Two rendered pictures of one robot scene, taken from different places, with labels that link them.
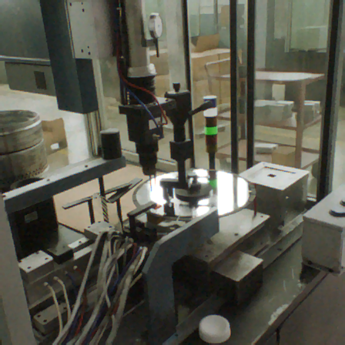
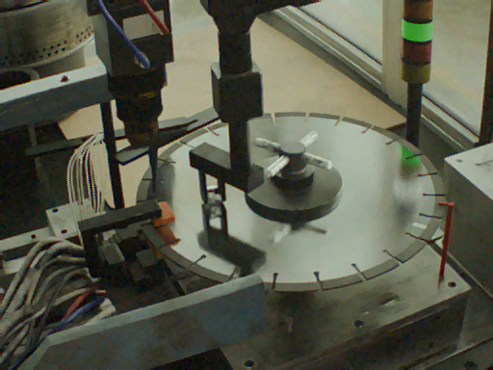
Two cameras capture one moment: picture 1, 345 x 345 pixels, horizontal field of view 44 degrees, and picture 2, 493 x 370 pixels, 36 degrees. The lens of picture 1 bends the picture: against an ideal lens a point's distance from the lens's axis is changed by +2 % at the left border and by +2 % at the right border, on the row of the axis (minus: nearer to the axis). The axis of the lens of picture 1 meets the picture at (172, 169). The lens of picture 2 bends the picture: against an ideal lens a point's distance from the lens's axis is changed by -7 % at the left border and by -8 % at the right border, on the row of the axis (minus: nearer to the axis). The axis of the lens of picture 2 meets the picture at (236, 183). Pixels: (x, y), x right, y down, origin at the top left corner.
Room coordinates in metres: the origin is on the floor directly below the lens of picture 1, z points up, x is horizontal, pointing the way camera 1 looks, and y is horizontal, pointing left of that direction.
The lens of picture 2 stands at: (0.38, -0.31, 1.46)
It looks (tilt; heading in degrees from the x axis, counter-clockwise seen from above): 33 degrees down; 24
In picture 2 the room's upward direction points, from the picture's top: 3 degrees counter-clockwise
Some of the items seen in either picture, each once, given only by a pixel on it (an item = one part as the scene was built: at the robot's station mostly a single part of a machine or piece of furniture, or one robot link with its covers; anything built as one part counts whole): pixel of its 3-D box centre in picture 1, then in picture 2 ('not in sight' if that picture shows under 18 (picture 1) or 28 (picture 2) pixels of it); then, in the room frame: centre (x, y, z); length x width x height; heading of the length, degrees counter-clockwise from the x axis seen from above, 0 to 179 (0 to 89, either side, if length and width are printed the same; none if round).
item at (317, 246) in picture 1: (342, 225); not in sight; (1.07, -0.48, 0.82); 0.28 x 0.11 x 0.15; 136
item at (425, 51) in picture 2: (211, 138); (416, 47); (1.39, -0.14, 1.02); 0.05 x 0.04 x 0.03; 46
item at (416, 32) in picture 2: (210, 128); (417, 26); (1.39, -0.14, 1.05); 0.05 x 0.04 x 0.03; 46
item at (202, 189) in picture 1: (192, 187); (293, 178); (1.10, -0.06, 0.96); 0.11 x 0.11 x 0.03
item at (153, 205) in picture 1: (145, 218); (128, 239); (0.96, 0.08, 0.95); 0.10 x 0.03 x 0.07; 136
